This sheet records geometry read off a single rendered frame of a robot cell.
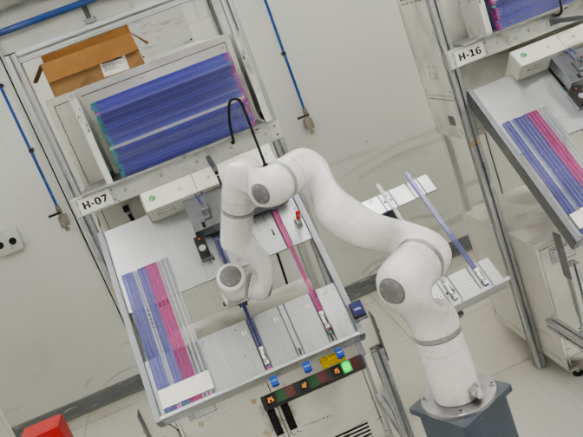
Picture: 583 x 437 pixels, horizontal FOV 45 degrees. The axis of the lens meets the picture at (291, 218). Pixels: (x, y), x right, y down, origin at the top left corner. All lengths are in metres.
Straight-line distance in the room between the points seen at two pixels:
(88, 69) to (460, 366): 1.78
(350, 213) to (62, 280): 2.72
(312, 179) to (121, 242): 0.97
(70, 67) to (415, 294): 1.71
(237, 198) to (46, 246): 2.39
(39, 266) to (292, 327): 2.18
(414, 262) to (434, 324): 0.17
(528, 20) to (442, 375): 1.51
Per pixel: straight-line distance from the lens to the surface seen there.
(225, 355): 2.29
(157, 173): 2.53
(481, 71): 2.95
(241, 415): 2.65
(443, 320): 1.69
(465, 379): 1.78
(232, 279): 2.02
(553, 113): 2.77
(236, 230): 1.93
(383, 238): 1.70
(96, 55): 2.82
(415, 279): 1.59
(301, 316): 2.30
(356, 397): 2.71
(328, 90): 4.10
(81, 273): 4.16
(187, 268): 2.43
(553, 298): 2.88
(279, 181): 1.69
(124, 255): 2.51
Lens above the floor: 1.70
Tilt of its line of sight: 15 degrees down
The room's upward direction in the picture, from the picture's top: 21 degrees counter-clockwise
